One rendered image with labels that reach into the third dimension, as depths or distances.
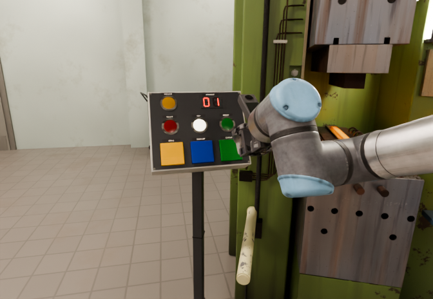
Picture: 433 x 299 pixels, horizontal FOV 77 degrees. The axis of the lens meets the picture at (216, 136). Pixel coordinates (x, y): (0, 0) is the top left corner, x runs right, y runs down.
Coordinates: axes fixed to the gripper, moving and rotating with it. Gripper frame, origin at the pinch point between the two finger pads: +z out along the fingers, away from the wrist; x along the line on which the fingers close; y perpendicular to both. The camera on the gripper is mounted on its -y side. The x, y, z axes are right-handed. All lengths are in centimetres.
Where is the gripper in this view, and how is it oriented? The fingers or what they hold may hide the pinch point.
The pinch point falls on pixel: (239, 139)
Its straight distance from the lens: 83.8
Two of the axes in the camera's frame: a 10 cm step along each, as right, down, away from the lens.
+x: 9.7, -0.5, 2.3
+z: -2.1, 2.8, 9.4
